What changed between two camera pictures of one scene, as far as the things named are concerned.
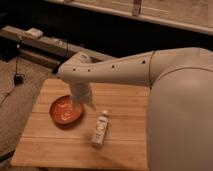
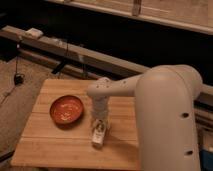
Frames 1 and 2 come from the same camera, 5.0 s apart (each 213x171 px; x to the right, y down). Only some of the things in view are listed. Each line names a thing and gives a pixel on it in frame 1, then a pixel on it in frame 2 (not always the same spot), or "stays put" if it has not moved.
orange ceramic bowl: [65, 113] stays put
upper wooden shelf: [194, 15] stays put
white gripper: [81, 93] to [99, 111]
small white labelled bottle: [101, 129] stays put
